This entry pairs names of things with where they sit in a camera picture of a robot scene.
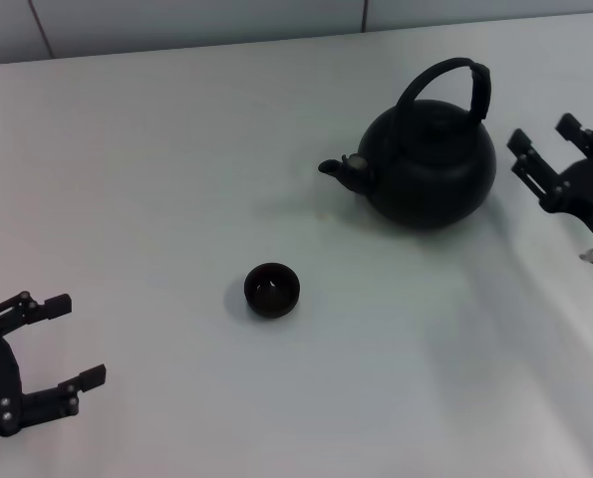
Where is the black round teapot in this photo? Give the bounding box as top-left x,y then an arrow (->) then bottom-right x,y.
317,57 -> 498,231

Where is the small dark teacup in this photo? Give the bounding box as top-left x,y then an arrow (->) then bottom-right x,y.
243,261 -> 301,319

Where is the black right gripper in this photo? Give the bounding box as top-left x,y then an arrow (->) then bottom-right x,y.
506,113 -> 593,245

